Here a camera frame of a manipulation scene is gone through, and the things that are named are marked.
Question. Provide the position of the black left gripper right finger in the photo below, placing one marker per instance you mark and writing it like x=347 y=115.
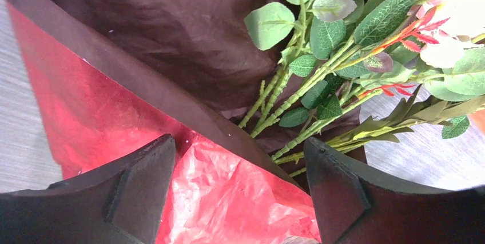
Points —
x=357 y=203

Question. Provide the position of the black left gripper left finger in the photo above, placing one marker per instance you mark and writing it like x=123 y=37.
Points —
x=119 y=202

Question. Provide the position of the red wrapping paper sheet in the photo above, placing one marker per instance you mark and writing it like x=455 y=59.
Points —
x=96 y=89

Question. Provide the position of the pink flower bouquet red wrap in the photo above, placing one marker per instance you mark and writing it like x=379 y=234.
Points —
x=341 y=53

